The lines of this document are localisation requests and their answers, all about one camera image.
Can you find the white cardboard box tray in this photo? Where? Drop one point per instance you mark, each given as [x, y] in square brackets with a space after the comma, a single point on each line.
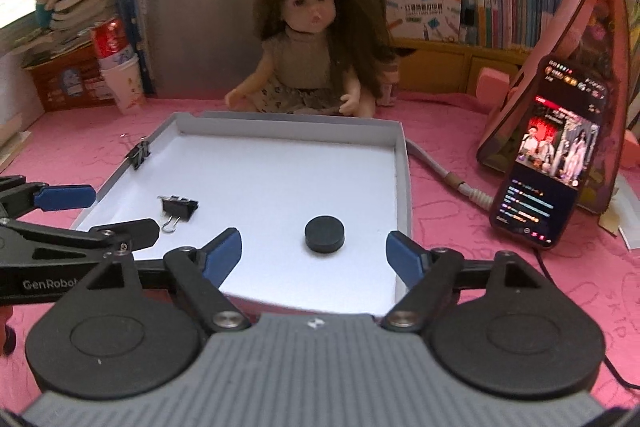
[275, 177]

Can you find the yellow wooden drawer unit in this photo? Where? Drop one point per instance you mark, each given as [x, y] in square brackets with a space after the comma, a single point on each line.
[435, 67]

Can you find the white paper cup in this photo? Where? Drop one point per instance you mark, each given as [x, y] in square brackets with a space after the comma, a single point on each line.
[125, 87]

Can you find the pink box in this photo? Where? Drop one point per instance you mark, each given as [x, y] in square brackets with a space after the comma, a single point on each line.
[600, 57]

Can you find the black smartphone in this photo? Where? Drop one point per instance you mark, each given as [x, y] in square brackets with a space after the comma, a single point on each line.
[545, 187]

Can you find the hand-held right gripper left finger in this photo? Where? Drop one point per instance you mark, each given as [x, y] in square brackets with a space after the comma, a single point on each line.
[222, 253]

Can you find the white colourful printed box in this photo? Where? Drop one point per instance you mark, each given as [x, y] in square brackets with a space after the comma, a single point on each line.
[422, 9]

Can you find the blue spotted folder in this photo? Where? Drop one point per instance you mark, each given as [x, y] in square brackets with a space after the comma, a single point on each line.
[135, 7]

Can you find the brown-haired doll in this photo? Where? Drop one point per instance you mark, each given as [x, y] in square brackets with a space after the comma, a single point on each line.
[305, 52]

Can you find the pink bunny print cloth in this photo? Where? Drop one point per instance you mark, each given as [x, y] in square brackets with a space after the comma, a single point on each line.
[450, 222]

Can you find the grey translucent storage box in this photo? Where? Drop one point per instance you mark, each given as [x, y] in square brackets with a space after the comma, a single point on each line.
[200, 22]

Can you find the pink plastic block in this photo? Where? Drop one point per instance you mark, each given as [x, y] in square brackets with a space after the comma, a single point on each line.
[492, 84]

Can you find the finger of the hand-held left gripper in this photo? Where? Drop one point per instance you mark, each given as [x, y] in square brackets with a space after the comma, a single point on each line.
[65, 197]
[127, 233]

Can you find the red drink can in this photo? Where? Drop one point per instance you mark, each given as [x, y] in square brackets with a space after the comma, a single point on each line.
[110, 39]

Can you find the black round puck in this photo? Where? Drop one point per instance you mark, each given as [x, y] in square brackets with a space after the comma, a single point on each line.
[325, 233]

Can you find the orange plastic crate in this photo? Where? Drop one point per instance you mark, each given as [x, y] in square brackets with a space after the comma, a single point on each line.
[65, 82]

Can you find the black binder clip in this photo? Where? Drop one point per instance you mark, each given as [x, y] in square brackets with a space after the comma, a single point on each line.
[180, 207]
[139, 155]

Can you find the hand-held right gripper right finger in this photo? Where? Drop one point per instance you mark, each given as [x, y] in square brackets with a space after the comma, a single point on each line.
[403, 258]

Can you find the grey flat card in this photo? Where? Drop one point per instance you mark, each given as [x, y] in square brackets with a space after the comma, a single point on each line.
[627, 227]

